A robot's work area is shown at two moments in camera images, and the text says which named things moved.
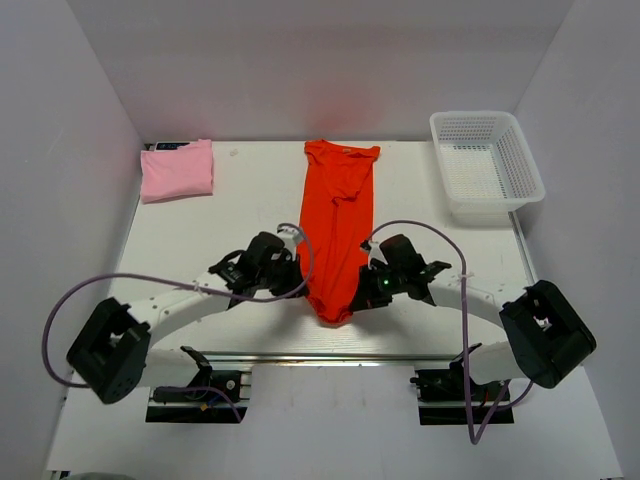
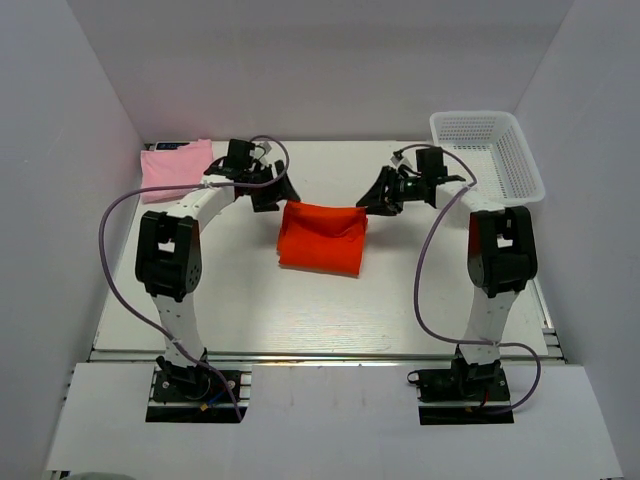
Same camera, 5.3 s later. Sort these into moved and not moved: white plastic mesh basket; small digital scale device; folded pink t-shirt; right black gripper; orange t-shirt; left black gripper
Moved: orange t-shirt; left black gripper; right black gripper
Not moved: white plastic mesh basket; folded pink t-shirt; small digital scale device
